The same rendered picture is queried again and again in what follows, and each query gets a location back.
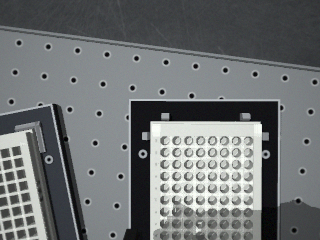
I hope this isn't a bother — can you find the dark grey plate holder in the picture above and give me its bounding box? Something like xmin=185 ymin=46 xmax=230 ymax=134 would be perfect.
xmin=0 ymin=103 xmax=84 ymax=240

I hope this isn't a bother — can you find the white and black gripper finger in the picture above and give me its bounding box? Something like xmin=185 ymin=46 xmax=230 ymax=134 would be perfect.
xmin=123 ymin=229 xmax=142 ymax=240

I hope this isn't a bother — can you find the black rectangular plate with grey pegs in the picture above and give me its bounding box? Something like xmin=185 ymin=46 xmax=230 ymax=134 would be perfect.
xmin=129 ymin=99 xmax=280 ymax=240

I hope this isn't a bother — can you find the white well plate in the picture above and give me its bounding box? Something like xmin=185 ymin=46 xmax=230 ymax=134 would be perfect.
xmin=0 ymin=129 xmax=57 ymax=240
xmin=150 ymin=121 xmax=262 ymax=240

